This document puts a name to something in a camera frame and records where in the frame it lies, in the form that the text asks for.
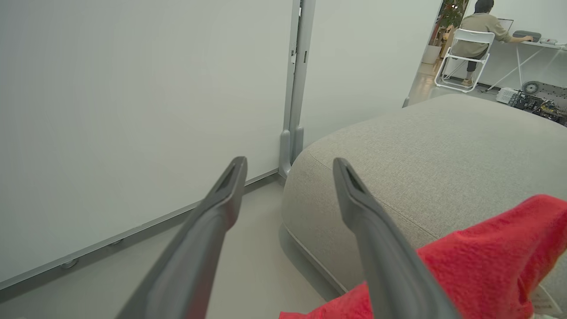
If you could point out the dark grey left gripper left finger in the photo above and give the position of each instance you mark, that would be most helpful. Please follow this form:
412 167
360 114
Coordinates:
195 248

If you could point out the black electronics pile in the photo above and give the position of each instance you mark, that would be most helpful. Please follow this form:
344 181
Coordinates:
538 106

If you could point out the grey fabric ottoman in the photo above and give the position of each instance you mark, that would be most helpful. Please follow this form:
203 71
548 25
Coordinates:
443 155

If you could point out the potted green plant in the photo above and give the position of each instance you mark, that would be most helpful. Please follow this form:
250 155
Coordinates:
445 26

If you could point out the white desk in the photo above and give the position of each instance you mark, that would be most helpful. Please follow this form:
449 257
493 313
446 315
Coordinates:
531 57

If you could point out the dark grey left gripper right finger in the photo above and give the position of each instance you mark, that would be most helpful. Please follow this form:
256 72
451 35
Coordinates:
381 248

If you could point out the laptop computer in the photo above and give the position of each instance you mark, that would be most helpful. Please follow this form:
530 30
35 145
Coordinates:
505 24

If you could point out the white folding chair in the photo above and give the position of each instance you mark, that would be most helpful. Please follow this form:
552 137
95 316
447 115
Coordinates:
465 62

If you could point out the grey partition post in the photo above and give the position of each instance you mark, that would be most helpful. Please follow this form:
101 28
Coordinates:
296 88

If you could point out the seated person in olive top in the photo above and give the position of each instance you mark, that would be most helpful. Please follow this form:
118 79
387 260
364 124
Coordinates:
480 31

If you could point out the small grey wheel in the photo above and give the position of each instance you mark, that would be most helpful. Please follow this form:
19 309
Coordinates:
530 87

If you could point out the grey bag on desk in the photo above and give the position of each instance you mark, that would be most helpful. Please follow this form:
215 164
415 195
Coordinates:
526 35

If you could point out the white care label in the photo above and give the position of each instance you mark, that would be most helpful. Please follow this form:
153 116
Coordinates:
544 303

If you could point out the red fleece garment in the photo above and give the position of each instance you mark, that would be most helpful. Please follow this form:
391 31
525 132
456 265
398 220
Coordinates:
487 257

